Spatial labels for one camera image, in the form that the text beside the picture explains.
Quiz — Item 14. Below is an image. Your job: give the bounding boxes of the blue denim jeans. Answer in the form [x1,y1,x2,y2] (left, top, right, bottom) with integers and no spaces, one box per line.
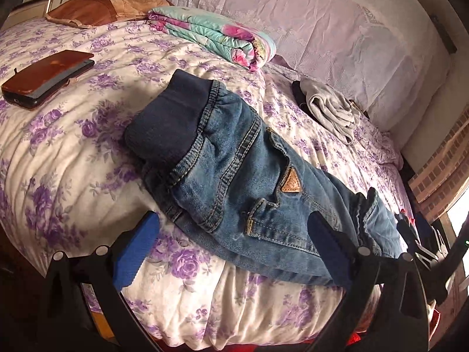
[124,69,402,285]

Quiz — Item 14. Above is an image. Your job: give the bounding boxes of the beige checkered curtain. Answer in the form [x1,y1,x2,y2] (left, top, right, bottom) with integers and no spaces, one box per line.
[409,110,469,223]

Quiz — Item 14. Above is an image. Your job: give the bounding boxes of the purple floral bed quilt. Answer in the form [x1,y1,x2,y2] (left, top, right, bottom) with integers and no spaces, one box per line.
[1,18,409,350]

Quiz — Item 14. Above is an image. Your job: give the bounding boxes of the folded grey sweatpants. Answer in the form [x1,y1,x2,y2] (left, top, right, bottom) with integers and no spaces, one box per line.
[292,78,361,145]

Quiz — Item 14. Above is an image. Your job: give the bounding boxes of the white lace headboard cover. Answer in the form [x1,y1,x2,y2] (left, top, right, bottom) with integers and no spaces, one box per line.
[169,0,450,141]

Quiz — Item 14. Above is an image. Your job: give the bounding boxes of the folded teal pink floral blanket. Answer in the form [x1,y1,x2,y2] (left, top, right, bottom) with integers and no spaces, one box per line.
[148,6,277,72]

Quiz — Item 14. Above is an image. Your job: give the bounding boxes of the brown orange pillow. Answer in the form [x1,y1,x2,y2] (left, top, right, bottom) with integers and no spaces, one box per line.
[45,0,172,29]

